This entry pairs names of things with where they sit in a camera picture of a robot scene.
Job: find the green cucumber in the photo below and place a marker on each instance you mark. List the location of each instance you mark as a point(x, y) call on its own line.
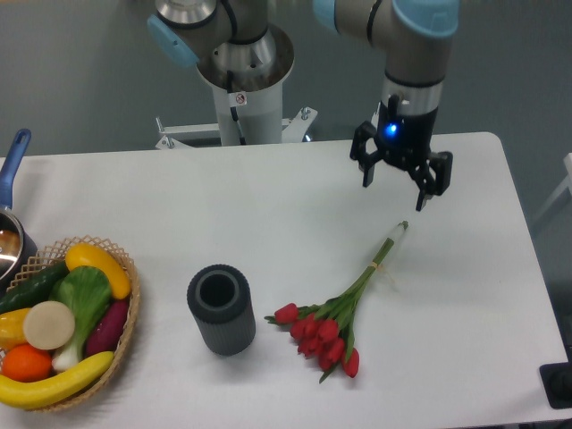
point(34, 290)

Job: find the white furniture frame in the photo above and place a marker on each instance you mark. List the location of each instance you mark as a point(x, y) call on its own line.
point(555, 202)

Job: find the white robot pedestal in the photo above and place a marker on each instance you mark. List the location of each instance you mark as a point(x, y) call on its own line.
point(243, 118)

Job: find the woven wicker basket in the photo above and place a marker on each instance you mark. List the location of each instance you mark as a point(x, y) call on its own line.
point(54, 253)

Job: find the dark grey ribbed vase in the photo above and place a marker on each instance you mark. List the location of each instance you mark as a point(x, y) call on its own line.
point(219, 299)

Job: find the black device at edge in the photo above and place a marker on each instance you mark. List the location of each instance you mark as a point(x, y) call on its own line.
point(557, 384)

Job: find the blue handled saucepan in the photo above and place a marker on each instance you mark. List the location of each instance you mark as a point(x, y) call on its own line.
point(16, 244)

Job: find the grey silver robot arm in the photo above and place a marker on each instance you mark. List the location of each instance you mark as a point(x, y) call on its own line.
point(245, 59)

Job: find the yellow banana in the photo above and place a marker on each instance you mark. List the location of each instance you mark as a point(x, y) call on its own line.
point(59, 387)

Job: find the green bok choy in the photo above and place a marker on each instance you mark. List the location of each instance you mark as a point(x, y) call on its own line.
point(86, 292)

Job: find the beige round disc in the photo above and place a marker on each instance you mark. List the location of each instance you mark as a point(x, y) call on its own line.
point(48, 325)

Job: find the yellow bell pepper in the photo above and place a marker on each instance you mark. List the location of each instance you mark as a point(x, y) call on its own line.
point(11, 328)

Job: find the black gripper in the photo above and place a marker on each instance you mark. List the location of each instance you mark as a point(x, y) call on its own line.
point(403, 140)

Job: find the orange fruit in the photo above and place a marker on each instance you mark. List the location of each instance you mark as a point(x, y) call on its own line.
point(26, 364)

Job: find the purple sweet potato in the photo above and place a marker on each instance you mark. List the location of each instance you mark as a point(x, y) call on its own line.
point(107, 333)

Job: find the red tulip bouquet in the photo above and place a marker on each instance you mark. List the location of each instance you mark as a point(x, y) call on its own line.
point(325, 331)

